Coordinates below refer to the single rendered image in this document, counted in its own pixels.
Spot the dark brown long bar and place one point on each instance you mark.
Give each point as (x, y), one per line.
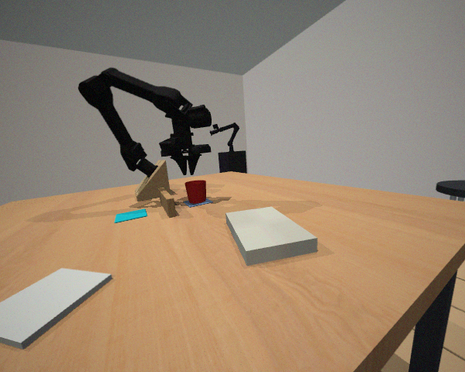
(167, 202)

